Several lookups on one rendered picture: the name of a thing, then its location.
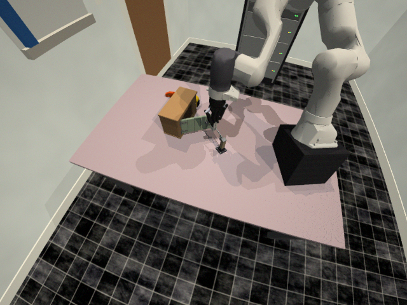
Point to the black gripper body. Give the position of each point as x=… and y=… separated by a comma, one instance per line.
x=217, y=103

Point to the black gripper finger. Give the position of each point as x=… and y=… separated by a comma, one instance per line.
x=212, y=118
x=220, y=113

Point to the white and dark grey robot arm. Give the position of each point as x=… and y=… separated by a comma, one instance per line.
x=346, y=61

